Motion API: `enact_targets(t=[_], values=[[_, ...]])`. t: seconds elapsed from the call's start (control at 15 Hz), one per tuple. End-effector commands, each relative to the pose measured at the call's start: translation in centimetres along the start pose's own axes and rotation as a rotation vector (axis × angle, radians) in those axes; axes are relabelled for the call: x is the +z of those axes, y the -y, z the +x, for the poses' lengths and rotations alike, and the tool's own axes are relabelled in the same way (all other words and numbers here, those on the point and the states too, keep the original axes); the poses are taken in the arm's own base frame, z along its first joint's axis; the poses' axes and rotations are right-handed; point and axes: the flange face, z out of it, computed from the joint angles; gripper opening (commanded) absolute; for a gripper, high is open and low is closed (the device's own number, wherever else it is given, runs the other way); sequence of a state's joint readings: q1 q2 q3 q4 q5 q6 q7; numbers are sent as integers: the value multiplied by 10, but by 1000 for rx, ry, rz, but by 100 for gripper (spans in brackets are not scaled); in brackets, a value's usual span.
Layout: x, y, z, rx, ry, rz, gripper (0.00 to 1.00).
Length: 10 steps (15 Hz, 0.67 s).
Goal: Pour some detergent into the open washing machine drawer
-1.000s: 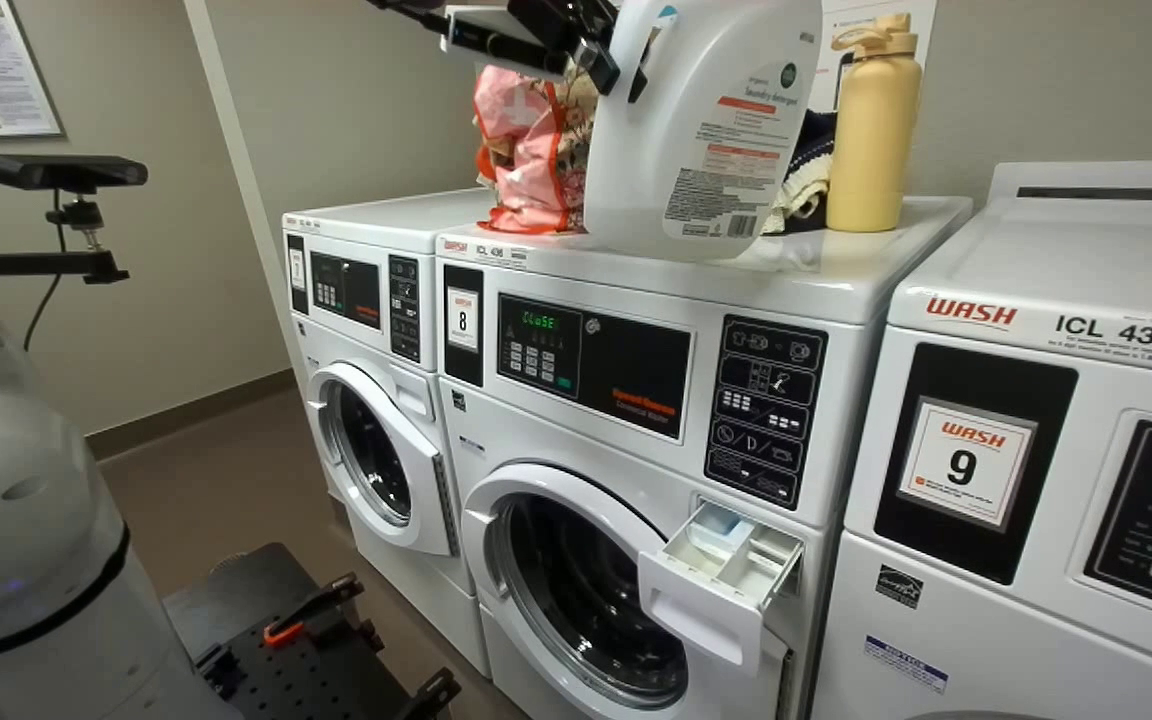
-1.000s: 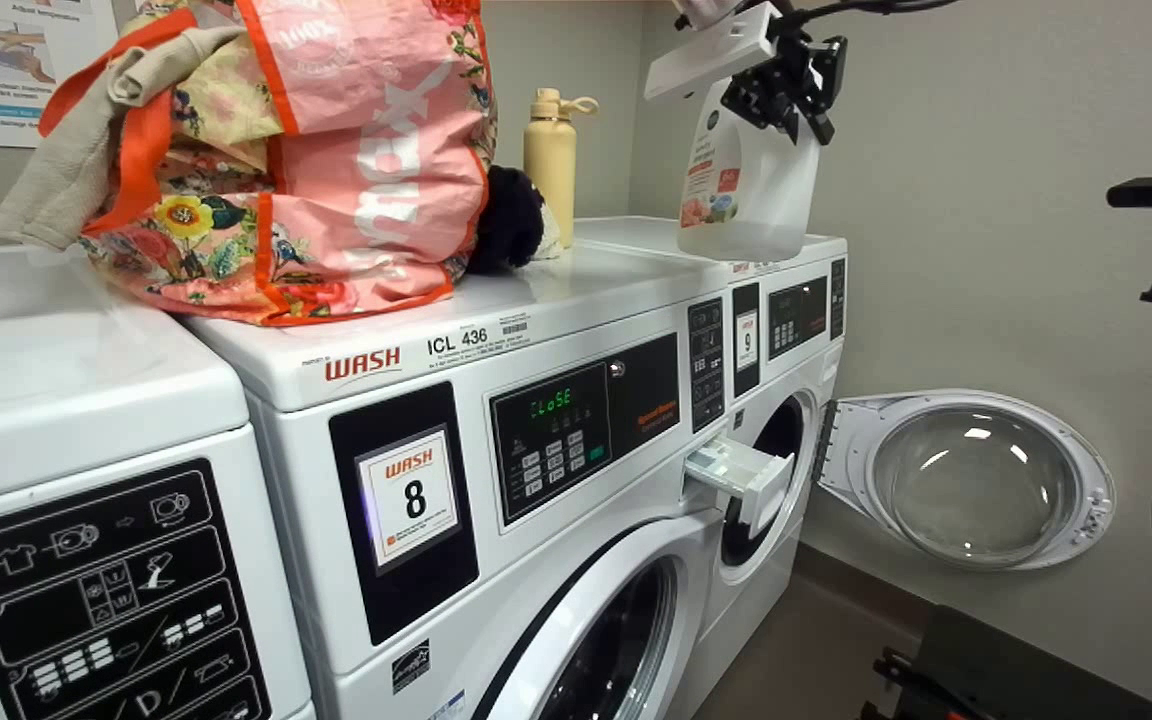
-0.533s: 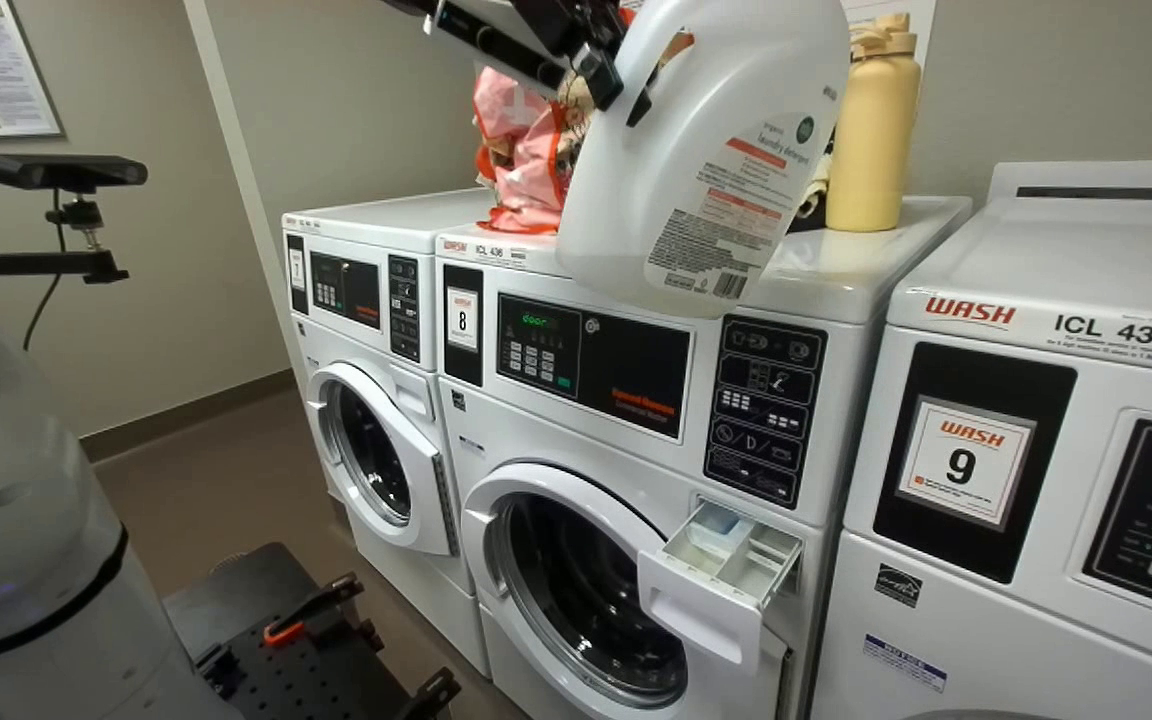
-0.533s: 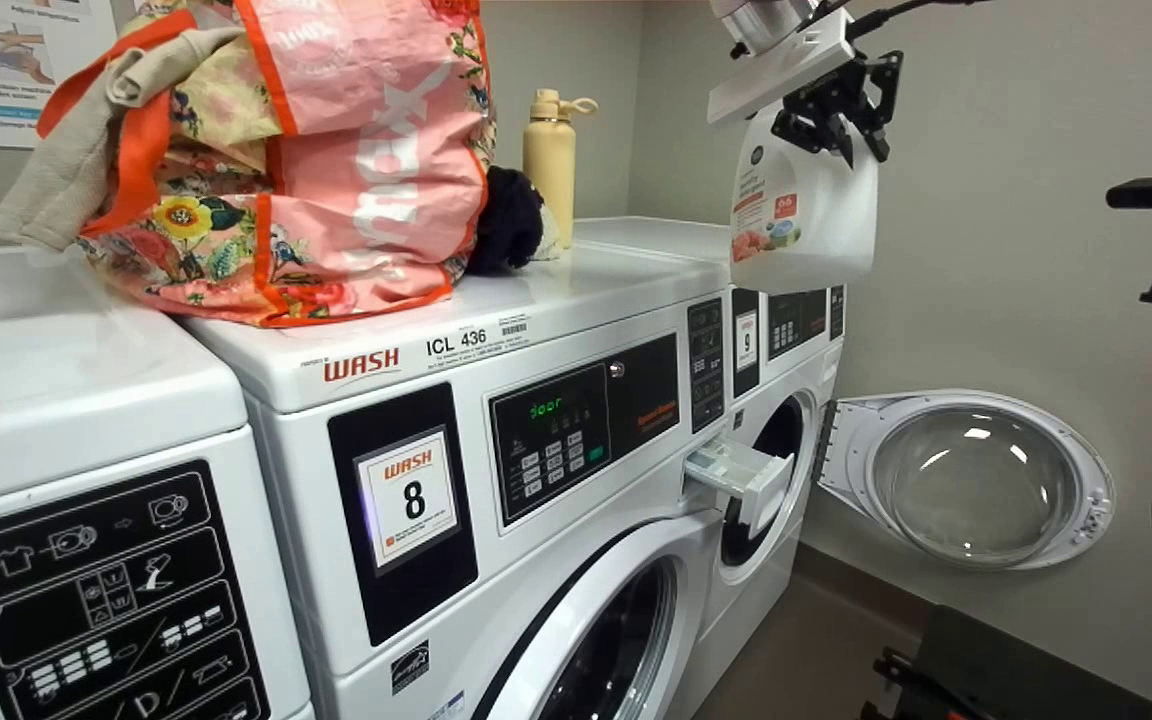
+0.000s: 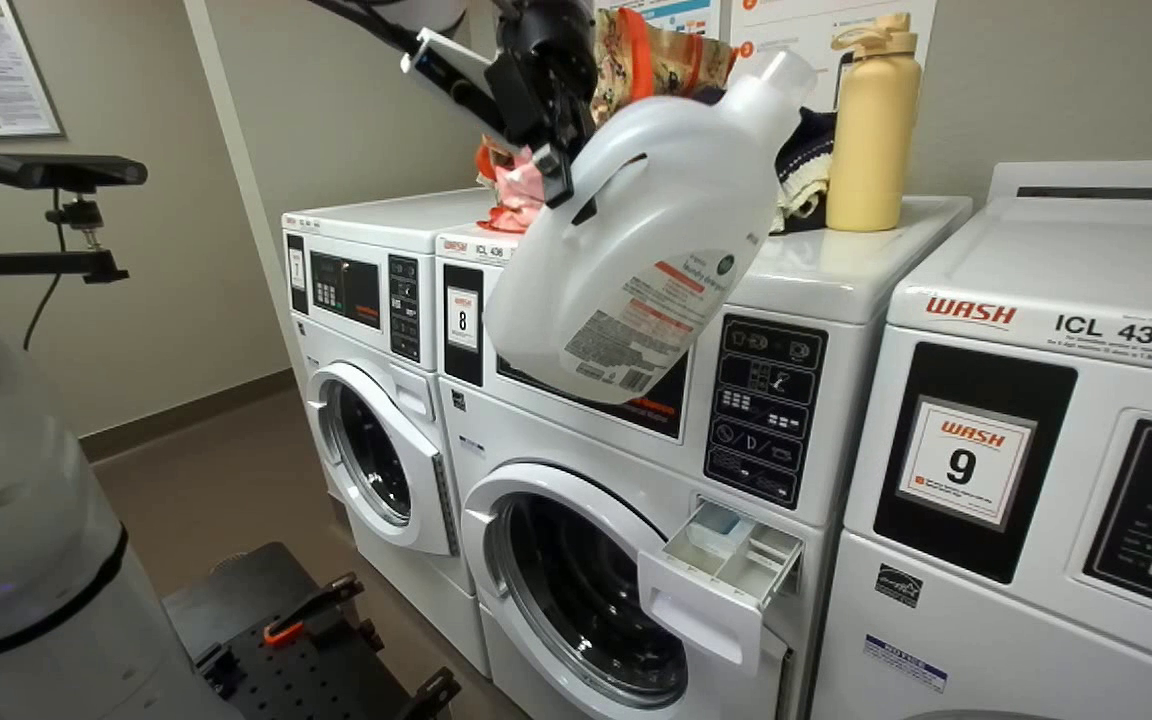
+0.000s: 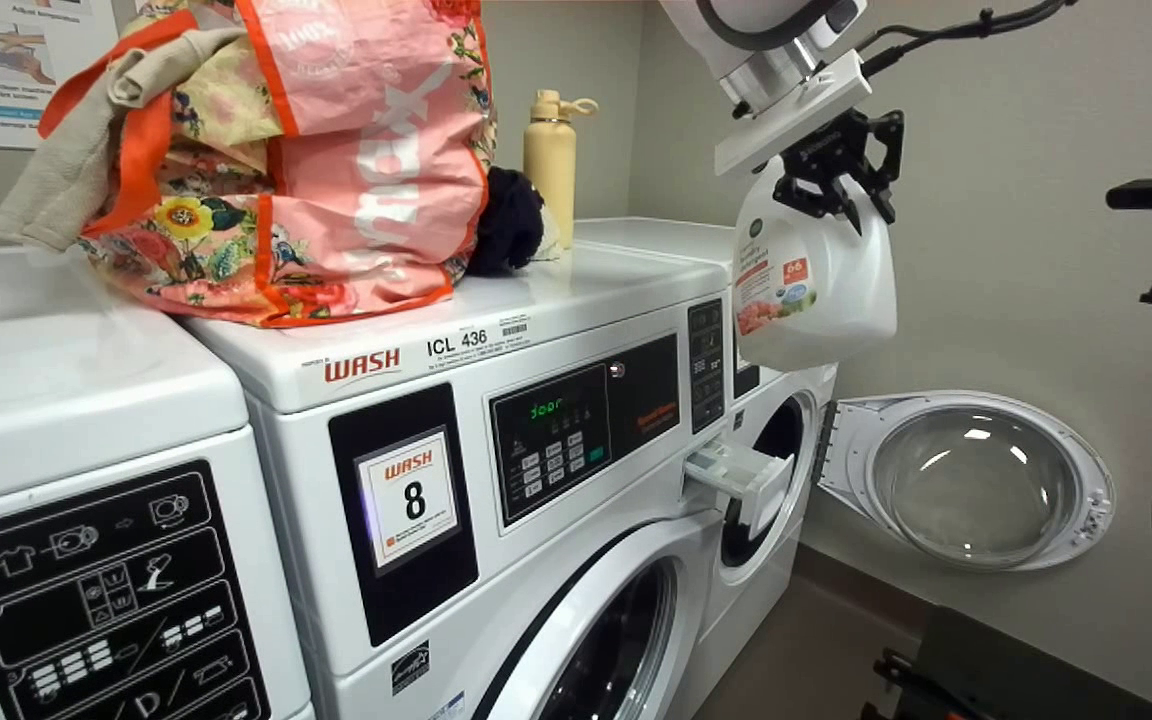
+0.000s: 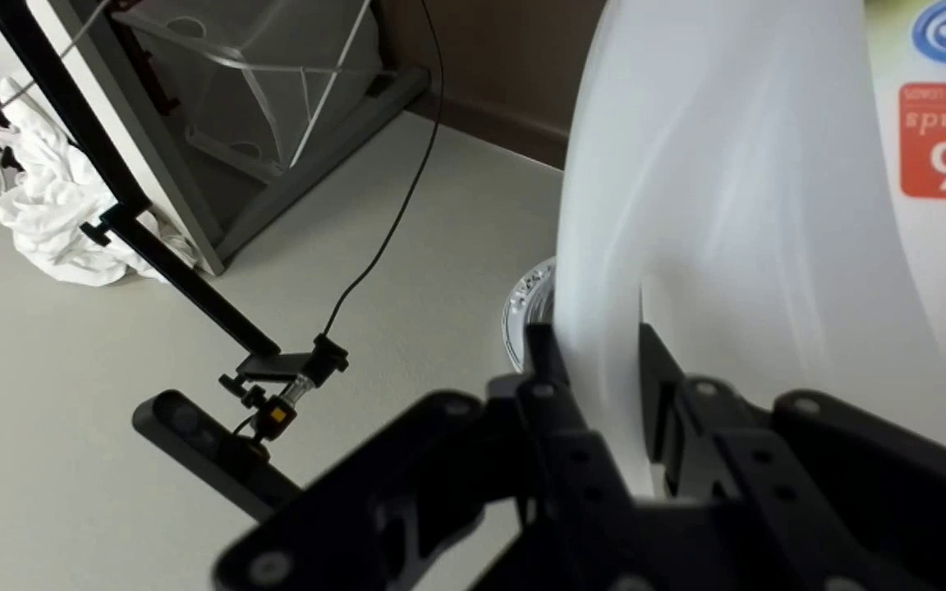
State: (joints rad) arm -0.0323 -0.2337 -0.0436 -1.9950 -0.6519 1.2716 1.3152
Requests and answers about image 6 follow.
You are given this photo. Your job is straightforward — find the white illustrated wall poster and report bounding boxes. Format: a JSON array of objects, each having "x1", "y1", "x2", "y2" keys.
[{"x1": 0, "y1": 0, "x2": 118, "y2": 153}]

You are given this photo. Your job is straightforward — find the dark navy fabric item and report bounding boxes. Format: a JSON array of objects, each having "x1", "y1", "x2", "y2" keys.
[{"x1": 462, "y1": 162, "x2": 550, "y2": 278}]

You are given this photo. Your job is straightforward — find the beige cloth garment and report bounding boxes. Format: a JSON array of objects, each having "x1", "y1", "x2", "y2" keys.
[{"x1": 0, "y1": 15, "x2": 287, "y2": 256}]

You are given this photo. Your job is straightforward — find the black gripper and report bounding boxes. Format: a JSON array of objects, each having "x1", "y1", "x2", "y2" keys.
[{"x1": 766, "y1": 103, "x2": 911, "y2": 233}]

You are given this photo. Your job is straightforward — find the white washing machine number nine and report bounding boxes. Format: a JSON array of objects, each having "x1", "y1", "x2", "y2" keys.
[{"x1": 0, "y1": 238, "x2": 321, "y2": 720}]

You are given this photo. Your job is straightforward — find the open round washer door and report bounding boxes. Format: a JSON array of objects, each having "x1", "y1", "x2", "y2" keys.
[{"x1": 816, "y1": 382, "x2": 1120, "y2": 580}]

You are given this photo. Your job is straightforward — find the black digital control panel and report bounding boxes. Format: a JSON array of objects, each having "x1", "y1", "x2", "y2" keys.
[{"x1": 482, "y1": 333, "x2": 683, "y2": 526}]

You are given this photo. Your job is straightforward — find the black base platform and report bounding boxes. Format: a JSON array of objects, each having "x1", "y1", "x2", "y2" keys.
[{"x1": 859, "y1": 605, "x2": 1152, "y2": 720}]

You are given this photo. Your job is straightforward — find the right white washing machine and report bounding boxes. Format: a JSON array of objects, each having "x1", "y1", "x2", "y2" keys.
[{"x1": 570, "y1": 210, "x2": 857, "y2": 720}]

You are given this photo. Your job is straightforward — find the pink orange floral laundry bag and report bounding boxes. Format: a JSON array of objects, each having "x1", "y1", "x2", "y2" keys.
[{"x1": 37, "y1": 0, "x2": 499, "y2": 333}]

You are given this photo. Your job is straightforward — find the white washing machine number eight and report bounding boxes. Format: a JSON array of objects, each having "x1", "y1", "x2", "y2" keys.
[{"x1": 184, "y1": 238, "x2": 744, "y2": 720}]

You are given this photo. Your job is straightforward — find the black cycle button panel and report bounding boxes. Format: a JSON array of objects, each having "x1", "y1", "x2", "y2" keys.
[
  {"x1": 683, "y1": 297, "x2": 729, "y2": 436},
  {"x1": 0, "y1": 460, "x2": 272, "y2": 720}
]

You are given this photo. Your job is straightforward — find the white detergent bottle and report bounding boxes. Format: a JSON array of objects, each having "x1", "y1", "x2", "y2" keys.
[{"x1": 729, "y1": 147, "x2": 904, "y2": 380}]

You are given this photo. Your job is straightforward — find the closed round washer door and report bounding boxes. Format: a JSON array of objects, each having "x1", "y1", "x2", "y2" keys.
[{"x1": 473, "y1": 510, "x2": 717, "y2": 720}]

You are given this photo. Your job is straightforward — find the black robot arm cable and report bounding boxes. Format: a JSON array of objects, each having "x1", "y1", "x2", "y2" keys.
[{"x1": 857, "y1": 0, "x2": 1078, "y2": 79}]

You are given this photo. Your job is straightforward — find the yellow water bottle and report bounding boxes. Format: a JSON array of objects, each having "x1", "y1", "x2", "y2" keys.
[{"x1": 519, "y1": 84, "x2": 604, "y2": 261}]

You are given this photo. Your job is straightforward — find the black number eight display panel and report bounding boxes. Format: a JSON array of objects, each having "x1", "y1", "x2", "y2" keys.
[{"x1": 325, "y1": 380, "x2": 482, "y2": 646}]

